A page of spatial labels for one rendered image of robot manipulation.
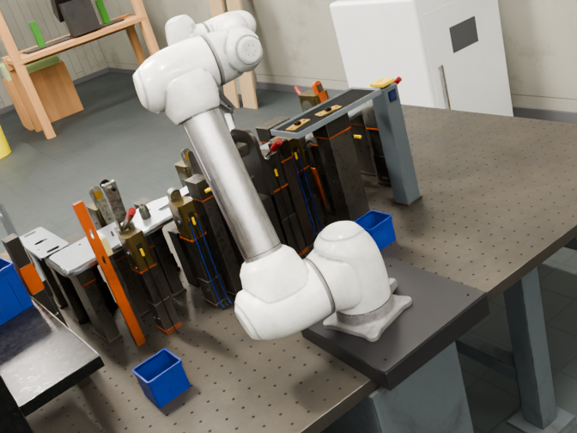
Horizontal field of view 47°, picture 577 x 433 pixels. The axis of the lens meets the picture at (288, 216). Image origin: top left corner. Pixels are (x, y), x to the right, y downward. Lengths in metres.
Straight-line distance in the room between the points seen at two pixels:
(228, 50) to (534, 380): 1.42
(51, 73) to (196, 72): 8.00
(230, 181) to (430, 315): 0.61
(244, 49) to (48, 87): 8.03
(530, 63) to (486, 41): 0.50
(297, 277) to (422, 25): 2.63
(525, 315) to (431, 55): 2.23
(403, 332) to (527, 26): 3.30
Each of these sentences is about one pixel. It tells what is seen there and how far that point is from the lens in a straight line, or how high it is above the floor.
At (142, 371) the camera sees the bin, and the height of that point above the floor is 0.77.
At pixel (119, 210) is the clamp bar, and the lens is 2.01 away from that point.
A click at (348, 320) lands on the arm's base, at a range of 1.75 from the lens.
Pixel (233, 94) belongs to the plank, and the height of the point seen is 0.14.
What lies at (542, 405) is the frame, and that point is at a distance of 2.42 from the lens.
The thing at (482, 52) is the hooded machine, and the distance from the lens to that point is 4.41.
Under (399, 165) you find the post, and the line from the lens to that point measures 2.38.
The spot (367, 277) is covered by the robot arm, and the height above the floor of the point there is 0.92.
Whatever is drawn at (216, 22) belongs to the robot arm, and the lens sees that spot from 2.22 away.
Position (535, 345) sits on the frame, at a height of 0.36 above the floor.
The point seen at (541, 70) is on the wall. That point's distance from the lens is 4.78.
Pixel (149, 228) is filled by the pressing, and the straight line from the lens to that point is 2.13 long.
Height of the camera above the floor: 1.79
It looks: 25 degrees down
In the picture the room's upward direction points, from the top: 17 degrees counter-clockwise
